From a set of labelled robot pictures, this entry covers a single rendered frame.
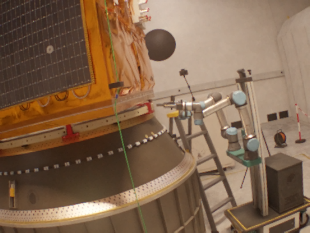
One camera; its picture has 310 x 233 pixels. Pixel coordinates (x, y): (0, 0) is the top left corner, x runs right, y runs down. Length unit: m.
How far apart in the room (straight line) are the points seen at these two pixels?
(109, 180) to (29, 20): 1.18
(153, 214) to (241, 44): 8.53
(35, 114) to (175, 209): 1.22
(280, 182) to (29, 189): 2.33
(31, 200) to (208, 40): 8.71
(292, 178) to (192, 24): 7.69
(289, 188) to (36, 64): 2.62
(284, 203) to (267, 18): 8.16
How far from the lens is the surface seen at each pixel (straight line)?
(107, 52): 1.83
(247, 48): 10.24
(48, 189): 2.07
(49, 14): 1.93
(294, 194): 3.32
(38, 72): 1.91
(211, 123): 6.02
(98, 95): 1.79
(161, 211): 2.20
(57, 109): 1.90
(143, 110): 2.45
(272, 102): 10.40
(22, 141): 2.19
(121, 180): 2.08
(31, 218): 2.09
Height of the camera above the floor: 1.83
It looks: 5 degrees down
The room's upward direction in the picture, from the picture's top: 12 degrees counter-clockwise
